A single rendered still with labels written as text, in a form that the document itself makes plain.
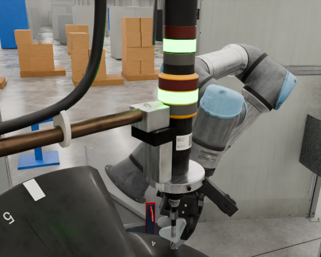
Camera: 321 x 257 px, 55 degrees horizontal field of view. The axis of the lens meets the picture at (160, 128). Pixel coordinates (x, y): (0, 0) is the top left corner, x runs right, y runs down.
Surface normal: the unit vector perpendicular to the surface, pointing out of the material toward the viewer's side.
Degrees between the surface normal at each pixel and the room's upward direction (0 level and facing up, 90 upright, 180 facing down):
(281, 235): 0
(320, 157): 90
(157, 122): 90
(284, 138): 90
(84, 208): 34
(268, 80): 69
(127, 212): 90
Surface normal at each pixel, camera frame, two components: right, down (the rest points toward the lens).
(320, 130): -0.97, 0.07
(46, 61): 0.33, 0.32
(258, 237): 0.01, -0.94
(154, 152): -0.75, 0.22
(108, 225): 0.43, -0.66
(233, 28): 0.12, 0.34
